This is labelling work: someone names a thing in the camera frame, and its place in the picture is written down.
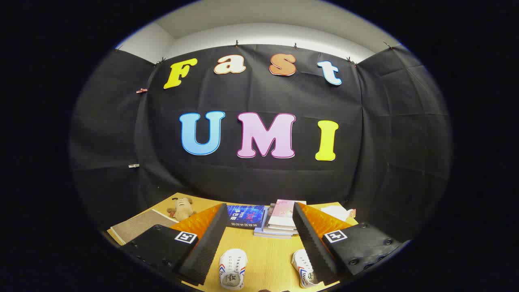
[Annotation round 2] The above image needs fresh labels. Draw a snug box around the pink cover book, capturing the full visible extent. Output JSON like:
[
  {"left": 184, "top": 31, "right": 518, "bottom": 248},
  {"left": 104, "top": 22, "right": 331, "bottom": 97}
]
[{"left": 268, "top": 199, "right": 307, "bottom": 228}]

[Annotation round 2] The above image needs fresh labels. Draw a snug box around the dark blue book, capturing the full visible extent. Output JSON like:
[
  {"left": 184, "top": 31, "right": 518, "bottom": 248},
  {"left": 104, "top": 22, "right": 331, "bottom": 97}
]
[{"left": 226, "top": 205, "right": 265, "bottom": 230}]

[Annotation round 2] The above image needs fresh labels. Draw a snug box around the grey white book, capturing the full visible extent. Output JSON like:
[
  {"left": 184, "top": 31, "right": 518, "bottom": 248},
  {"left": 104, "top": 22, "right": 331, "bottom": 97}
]
[{"left": 263, "top": 211, "right": 299, "bottom": 236}]

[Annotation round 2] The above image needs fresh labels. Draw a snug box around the white plush toy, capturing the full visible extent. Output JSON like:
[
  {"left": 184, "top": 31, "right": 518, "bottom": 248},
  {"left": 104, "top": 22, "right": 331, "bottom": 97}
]
[{"left": 321, "top": 205, "right": 357, "bottom": 223}]

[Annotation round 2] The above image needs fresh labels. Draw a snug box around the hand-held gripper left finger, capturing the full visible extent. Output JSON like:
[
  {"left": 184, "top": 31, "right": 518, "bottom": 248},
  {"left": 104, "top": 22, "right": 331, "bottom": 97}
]
[{"left": 120, "top": 203, "right": 228, "bottom": 286}]

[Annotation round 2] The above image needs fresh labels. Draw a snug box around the white canvas shoe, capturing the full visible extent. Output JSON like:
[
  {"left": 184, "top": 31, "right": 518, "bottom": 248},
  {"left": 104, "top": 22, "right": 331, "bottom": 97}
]
[
  {"left": 219, "top": 249, "right": 248, "bottom": 290},
  {"left": 291, "top": 249, "right": 321, "bottom": 288}
]

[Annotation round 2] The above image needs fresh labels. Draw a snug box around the beige fabric storage box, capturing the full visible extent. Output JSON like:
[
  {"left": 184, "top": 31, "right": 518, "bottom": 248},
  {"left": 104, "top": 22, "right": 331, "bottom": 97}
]
[{"left": 107, "top": 208, "right": 179, "bottom": 246}]

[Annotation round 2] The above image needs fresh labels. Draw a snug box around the brown plush dog toy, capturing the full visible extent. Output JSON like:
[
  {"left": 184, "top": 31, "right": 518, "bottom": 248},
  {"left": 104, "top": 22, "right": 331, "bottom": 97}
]
[{"left": 167, "top": 197, "right": 196, "bottom": 221}]

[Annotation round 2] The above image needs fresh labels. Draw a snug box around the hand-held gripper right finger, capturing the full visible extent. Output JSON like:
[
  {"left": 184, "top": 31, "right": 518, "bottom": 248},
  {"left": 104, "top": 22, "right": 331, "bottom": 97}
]
[{"left": 292, "top": 202, "right": 412, "bottom": 286}]

